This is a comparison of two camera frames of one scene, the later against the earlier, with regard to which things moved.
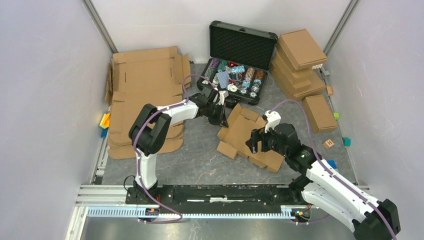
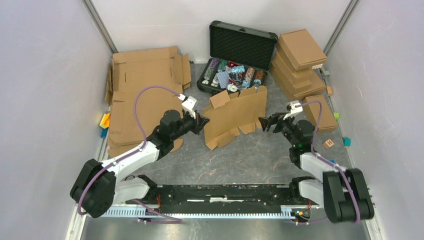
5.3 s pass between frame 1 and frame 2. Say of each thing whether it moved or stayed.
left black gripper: moved
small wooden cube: stayed
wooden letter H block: stayed
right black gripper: moved
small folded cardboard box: stayed
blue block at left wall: stayed
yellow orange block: stayed
